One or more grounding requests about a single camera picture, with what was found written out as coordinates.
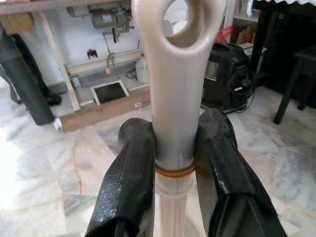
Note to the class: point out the red plastic bag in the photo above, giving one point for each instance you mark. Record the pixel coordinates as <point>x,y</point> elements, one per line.
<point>225,34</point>

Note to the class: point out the black sewing machine pedal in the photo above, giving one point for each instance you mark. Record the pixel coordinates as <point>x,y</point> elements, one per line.
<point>111,91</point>

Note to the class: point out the black boxy appliance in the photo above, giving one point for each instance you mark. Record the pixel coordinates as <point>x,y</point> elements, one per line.
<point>224,74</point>

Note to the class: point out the white lace cloth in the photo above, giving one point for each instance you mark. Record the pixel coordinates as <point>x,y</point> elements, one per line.
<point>284,2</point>

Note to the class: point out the black shoe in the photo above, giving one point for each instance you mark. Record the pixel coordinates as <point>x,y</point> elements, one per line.
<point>54,100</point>

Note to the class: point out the black upright piano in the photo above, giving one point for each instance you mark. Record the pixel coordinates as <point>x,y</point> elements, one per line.
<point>284,37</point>

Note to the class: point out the long flat cardboard box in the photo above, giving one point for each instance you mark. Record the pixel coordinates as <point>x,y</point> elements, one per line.
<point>103,112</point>

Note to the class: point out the white plastic bottle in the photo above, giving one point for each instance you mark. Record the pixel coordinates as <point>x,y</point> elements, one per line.
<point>142,70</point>

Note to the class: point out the brown rubber band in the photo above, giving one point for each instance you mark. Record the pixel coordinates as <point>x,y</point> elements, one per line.
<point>172,172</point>

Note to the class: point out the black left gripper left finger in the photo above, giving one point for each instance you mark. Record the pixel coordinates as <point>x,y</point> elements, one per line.
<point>126,172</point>

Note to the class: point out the person's dark trouser leg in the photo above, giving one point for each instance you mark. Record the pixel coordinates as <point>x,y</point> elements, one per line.
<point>24,86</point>

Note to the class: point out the grey sewing machine motor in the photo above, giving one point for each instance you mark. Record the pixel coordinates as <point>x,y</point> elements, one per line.
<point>108,17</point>

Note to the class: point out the wooden sewing machine table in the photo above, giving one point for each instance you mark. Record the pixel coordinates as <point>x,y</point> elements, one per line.
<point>51,49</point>

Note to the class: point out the black piano bench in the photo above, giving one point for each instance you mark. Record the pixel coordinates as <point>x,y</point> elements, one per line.
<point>296,74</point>

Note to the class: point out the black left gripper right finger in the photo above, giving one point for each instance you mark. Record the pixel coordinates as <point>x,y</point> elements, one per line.
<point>222,160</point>

